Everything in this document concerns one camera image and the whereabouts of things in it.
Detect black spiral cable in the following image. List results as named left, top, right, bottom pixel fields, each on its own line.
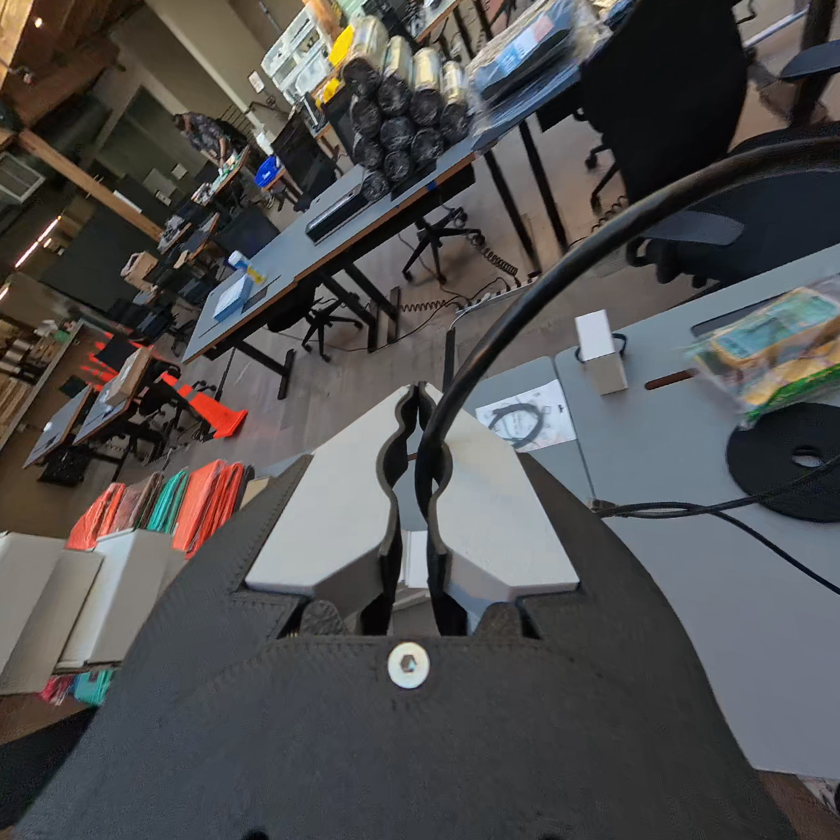
left=466, top=230, right=521, bottom=278

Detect orange traffic cone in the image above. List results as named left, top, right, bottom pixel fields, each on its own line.
left=161, top=371, right=250, bottom=442

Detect white power strip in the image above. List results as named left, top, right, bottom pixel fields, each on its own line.
left=456, top=279, right=526, bottom=311

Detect packaged yellow multimeter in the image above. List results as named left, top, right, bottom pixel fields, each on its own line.
left=684, top=274, right=840, bottom=429

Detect small grey desk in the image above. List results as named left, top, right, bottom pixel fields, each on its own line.
left=23, top=346, right=158, bottom=470

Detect black strap roll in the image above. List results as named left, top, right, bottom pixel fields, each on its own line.
left=725, top=402, right=840, bottom=524

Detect black bar device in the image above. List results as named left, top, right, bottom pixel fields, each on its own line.
left=305, top=182, right=368, bottom=245

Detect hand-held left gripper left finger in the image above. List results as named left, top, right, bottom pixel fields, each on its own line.
left=244, top=384, right=421, bottom=636

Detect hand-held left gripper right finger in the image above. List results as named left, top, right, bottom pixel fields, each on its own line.
left=420, top=382, right=580, bottom=636

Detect long black cable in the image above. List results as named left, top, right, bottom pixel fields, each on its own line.
left=415, top=134, right=840, bottom=592

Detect stack of orange teal bags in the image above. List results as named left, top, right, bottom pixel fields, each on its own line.
left=38, top=459, right=256, bottom=708

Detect white storage bins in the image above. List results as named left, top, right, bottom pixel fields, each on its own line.
left=260, top=5, right=332, bottom=106

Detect long grey desk black legs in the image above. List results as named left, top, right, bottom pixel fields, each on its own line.
left=182, top=98, right=568, bottom=401

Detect yellow storage bins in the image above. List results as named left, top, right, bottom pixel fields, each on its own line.
left=314, top=26, right=358, bottom=109

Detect plastic-wrapped black package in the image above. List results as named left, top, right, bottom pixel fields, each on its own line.
left=467, top=0, right=595, bottom=151

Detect stack of white boxes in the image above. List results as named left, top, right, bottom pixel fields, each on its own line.
left=0, top=528, right=191, bottom=697

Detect stack of dark rolled mats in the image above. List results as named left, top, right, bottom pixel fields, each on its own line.
left=341, top=16, right=472, bottom=201

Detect clear bag with black cable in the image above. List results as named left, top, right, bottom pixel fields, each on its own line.
left=475, top=379, right=577, bottom=451

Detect blue box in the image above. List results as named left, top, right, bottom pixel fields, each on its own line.
left=212, top=272, right=256, bottom=322

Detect white cardboard mailer box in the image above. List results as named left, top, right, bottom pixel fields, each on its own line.
left=575, top=310, right=629, bottom=395

